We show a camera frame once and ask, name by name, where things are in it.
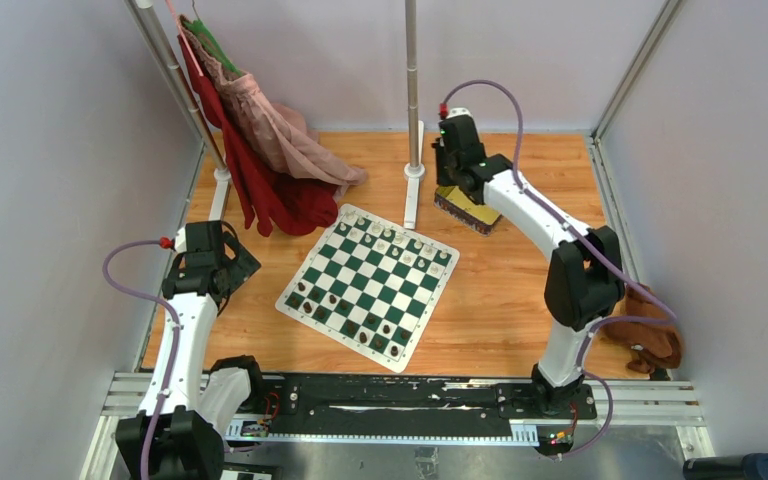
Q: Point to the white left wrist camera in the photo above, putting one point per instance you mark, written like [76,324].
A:
[179,242]

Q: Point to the yellow tin box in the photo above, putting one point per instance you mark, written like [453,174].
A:
[479,218]

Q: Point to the red cloth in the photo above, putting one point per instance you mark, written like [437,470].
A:
[268,199]

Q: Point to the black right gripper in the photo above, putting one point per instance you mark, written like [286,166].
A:
[442,178]

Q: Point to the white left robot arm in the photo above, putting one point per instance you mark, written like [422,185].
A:
[178,429]

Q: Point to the pink cloth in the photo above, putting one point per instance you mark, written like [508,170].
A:
[278,134]

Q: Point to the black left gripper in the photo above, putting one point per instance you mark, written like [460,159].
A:
[242,266]

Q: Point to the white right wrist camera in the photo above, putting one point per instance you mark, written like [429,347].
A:
[458,111]

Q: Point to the green cloth on hanger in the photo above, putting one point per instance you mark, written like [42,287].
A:
[210,44]

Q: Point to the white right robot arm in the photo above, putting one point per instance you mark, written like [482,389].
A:
[583,284]

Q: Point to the metal rack pole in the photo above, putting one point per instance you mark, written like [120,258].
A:
[155,38]
[414,170]

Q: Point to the brown cloth at right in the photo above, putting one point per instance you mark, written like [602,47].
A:
[652,346]

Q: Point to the left metal rack pole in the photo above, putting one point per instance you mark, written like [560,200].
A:
[155,38]

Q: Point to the green white chess mat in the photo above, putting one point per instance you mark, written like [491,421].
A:
[379,268]

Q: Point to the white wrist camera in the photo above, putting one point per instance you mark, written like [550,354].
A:
[179,242]
[458,111]

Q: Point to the centre metal rack pole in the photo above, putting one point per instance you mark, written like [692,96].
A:
[414,170]

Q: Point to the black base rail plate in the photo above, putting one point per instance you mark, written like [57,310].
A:
[421,407]

